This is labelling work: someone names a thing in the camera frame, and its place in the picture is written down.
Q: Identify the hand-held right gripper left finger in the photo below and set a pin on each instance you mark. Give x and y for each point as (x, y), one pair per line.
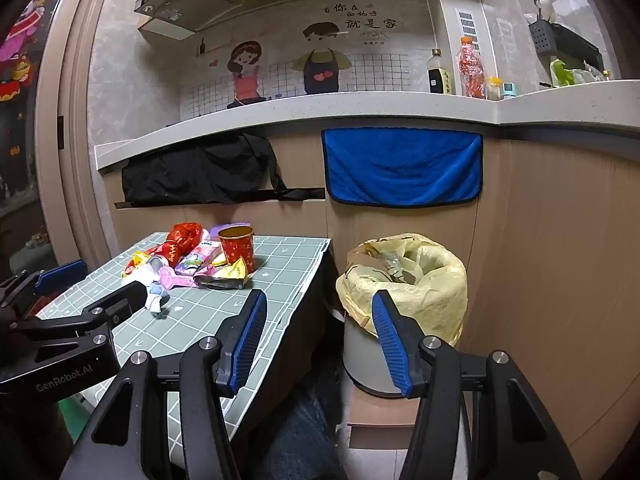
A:
(245, 345)

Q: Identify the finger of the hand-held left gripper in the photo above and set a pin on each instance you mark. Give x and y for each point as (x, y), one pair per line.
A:
(125, 297)
(60, 272)

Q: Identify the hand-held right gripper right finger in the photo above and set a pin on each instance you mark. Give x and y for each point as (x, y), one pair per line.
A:
(394, 345)

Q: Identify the grey trash bin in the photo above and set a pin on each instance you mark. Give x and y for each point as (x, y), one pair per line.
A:
(360, 360)

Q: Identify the pink plastic piece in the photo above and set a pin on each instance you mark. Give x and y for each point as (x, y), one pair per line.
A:
(170, 277)

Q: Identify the red snack packet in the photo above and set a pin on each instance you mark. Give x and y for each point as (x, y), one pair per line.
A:
(165, 252)

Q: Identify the yellow plastic bin liner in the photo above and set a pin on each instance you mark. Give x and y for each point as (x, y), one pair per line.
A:
(440, 300)

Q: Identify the yellow snack wrapper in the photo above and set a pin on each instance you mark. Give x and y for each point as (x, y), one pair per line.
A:
(230, 271)

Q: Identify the cartoon print tissue pack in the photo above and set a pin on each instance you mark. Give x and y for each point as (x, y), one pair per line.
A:
(197, 260)

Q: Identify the red foil wrapper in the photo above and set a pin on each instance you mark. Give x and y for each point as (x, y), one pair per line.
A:
(184, 237)

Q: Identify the red paper cup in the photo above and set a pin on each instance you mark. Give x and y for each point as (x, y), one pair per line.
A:
(237, 252)

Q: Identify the purple sponge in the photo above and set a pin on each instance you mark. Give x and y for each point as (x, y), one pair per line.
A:
(216, 232)

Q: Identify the white and blue crumpled wrapper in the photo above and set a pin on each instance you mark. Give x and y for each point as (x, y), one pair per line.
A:
(155, 297)

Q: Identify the white crumpled paper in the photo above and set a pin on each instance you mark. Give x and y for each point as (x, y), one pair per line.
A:
(147, 274)

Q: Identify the yellow and red wrapper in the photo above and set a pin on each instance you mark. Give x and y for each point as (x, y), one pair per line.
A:
(134, 262)

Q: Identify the green grid table mat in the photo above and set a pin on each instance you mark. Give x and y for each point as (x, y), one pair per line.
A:
(200, 310)

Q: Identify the black door strike plate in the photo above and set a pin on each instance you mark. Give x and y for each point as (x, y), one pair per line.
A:
(60, 132)

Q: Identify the black fabric bag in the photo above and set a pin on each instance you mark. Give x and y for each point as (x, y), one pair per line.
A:
(200, 170)

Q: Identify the blue towel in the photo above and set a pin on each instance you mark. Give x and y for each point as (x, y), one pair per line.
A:
(400, 170)

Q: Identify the red festive window decal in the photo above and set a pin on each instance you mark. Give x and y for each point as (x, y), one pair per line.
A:
(20, 25)

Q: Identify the dark sauce bottle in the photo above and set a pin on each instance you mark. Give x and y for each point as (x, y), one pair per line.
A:
(440, 77)

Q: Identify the small yellow lidded jar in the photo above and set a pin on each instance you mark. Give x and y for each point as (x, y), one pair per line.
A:
(494, 91)

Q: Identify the small teal container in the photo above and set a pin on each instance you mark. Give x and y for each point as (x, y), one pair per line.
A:
(510, 91)

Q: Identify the orange capped plastic bottle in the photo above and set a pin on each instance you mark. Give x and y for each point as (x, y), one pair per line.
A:
(472, 70)

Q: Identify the range hood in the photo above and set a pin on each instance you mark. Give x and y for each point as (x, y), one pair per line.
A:
(225, 5)

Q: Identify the green vegetable bag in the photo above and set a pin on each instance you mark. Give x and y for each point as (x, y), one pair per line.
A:
(560, 75)

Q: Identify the white vented pipe cover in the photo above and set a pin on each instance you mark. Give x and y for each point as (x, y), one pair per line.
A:
(447, 25)

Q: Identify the black utensil holder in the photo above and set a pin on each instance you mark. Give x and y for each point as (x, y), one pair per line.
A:
(541, 37)

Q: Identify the white spoon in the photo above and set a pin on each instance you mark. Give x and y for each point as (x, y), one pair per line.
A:
(544, 2)

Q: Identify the brown door frame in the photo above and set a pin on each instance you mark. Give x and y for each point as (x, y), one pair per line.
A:
(70, 160)

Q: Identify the cartoon wall poster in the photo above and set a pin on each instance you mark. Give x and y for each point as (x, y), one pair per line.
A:
(280, 85)

